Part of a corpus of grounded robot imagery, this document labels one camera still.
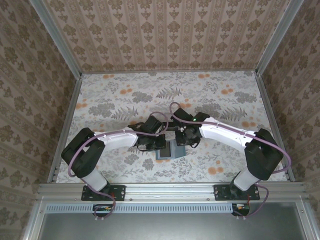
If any teal leather card holder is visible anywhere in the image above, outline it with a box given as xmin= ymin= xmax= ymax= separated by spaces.
xmin=155 ymin=139 xmax=187 ymax=161

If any dark green VIP card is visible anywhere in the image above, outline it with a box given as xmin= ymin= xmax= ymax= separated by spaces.
xmin=159 ymin=147 xmax=172 ymax=159

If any floral patterned table cover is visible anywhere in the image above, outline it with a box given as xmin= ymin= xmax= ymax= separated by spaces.
xmin=53 ymin=71 xmax=288 ymax=183

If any black connector box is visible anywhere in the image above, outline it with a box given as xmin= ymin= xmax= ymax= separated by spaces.
xmin=92 ymin=203 xmax=114 ymax=218
xmin=231 ymin=202 xmax=251 ymax=217

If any grey metal sheet panel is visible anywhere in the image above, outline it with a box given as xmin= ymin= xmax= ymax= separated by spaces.
xmin=23 ymin=202 xmax=320 ymax=240

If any aluminium frame rail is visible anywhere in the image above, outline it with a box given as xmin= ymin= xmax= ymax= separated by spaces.
xmin=36 ymin=182 xmax=308 ymax=202

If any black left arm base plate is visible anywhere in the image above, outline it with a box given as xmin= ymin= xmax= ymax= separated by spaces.
xmin=81 ymin=184 xmax=126 ymax=202

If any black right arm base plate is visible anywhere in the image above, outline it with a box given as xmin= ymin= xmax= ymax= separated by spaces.
xmin=214 ymin=184 xmax=261 ymax=202

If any grey slotted cable duct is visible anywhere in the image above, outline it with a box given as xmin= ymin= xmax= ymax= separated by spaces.
xmin=46 ymin=202 xmax=251 ymax=214

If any aluminium side rail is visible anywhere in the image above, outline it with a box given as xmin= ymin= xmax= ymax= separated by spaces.
xmin=48 ymin=73 xmax=83 ymax=185
xmin=254 ymin=72 xmax=296 ymax=183

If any aluminium frame post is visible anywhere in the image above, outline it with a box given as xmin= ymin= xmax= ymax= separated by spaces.
xmin=29 ymin=0 xmax=84 ymax=77
xmin=254 ymin=0 xmax=307 ymax=76

